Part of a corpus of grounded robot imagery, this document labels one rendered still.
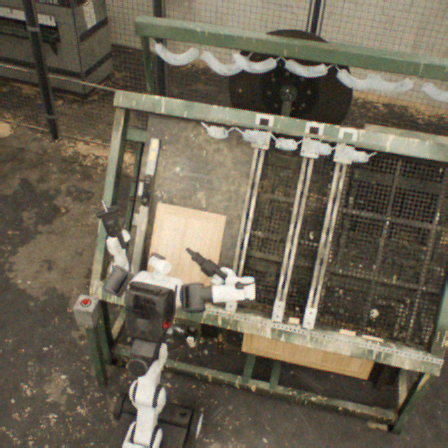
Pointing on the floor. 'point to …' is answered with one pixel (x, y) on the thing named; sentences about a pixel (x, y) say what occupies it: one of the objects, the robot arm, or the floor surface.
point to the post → (97, 356)
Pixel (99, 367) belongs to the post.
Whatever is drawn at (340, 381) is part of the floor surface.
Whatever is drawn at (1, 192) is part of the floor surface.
